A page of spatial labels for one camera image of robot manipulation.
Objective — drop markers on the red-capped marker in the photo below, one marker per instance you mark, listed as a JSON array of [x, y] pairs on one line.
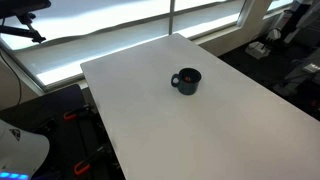
[[187, 79]]

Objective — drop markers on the dark blue mug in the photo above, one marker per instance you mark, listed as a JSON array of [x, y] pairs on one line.
[[186, 88]]

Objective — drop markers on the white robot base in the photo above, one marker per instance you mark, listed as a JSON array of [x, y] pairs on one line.
[[21, 152]]

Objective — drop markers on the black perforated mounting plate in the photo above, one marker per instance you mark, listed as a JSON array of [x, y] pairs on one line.
[[70, 141]]

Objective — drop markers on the white floor device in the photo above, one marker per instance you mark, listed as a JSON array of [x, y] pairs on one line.
[[257, 50]]

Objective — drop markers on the orange-handled clamp near table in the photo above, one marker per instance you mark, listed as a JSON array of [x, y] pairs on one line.
[[71, 115]]

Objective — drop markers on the orange-handled clamp front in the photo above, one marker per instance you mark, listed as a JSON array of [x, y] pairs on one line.
[[84, 165]]

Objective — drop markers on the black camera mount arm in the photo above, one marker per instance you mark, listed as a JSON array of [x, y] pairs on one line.
[[23, 11]]

